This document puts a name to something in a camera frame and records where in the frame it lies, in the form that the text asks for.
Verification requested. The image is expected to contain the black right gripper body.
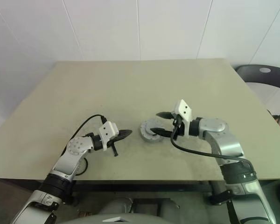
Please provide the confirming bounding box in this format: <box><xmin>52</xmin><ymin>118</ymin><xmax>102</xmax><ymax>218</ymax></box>
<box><xmin>172</xmin><ymin>115</ymin><xmax>185</xmax><ymax>137</ymax></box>

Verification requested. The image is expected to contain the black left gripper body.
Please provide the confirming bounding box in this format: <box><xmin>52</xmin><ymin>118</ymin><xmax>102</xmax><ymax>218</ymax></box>
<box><xmin>106</xmin><ymin>132</ymin><xmax>122</xmax><ymax>148</ymax></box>

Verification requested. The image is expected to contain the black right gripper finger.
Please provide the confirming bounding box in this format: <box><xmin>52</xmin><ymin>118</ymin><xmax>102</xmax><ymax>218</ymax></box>
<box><xmin>150</xmin><ymin>127</ymin><xmax>173</xmax><ymax>138</ymax></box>
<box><xmin>155</xmin><ymin>112</ymin><xmax>174</xmax><ymax>119</ymax></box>

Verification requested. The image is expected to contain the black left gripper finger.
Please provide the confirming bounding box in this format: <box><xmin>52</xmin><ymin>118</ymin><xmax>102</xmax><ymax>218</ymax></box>
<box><xmin>110</xmin><ymin>142</ymin><xmax>119</xmax><ymax>158</ymax></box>
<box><xmin>116</xmin><ymin>129</ymin><xmax>133</xmax><ymax>141</ymax></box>

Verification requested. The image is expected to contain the grey finned cover plate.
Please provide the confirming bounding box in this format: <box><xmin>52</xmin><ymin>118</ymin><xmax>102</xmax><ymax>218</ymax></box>
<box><xmin>140</xmin><ymin>118</ymin><xmax>164</xmax><ymax>138</ymax></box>

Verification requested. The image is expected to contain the grey rounded robot body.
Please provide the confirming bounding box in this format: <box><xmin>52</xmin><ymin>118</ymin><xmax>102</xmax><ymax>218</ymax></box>
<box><xmin>65</xmin><ymin>197</ymin><xmax>185</xmax><ymax>224</ymax></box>

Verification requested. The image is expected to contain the black chair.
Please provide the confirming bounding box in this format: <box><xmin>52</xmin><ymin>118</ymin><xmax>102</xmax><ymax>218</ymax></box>
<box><xmin>233</xmin><ymin>64</ymin><xmax>280</xmax><ymax>126</ymax></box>

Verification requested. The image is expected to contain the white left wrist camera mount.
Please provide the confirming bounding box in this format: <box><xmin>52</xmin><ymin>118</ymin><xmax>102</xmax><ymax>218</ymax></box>
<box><xmin>98</xmin><ymin>121</ymin><xmax>119</xmax><ymax>152</ymax></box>

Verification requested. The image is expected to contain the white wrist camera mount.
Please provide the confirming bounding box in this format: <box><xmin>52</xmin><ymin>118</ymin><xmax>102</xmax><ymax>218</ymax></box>
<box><xmin>171</xmin><ymin>99</ymin><xmax>193</xmax><ymax>139</ymax></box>
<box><xmin>98</xmin><ymin>121</ymin><xmax>119</xmax><ymax>152</ymax></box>

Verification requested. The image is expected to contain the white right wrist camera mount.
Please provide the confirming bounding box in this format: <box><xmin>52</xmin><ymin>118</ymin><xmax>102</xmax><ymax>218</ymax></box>
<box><xmin>171</xmin><ymin>99</ymin><xmax>193</xmax><ymax>139</ymax></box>

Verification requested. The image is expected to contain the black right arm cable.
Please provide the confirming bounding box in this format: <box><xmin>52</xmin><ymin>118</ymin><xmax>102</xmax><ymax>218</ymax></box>
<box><xmin>169</xmin><ymin>118</ymin><xmax>254</xmax><ymax>169</ymax></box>

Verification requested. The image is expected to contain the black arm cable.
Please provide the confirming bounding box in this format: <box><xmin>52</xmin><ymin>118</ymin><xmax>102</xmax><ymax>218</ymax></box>
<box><xmin>169</xmin><ymin>118</ymin><xmax>254</xmax><ymax>169</ymax></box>
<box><xmin>71</xmin><ymin>114</ymin><xmax>107</xmax><ymax>142</ymax></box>

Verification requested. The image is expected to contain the black and silver rotor ring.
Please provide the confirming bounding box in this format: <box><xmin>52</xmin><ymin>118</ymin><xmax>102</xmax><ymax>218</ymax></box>
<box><xmin>76</xmin><ymin>158</ymin><xmax>89</xmax><ymax>175</ymax></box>

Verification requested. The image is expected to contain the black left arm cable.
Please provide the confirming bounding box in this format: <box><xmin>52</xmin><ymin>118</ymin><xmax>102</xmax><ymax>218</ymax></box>
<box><xmin>71</xmin><ymin>114</ymin><xmax>107</xmax><ymax>142</ymax></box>

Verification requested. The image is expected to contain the black table frame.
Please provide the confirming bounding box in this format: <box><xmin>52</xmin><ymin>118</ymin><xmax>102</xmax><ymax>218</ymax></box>
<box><xmin>70</xmin><ymin>180</ymin><xmax>224</xmax><ymax>203</ymax></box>

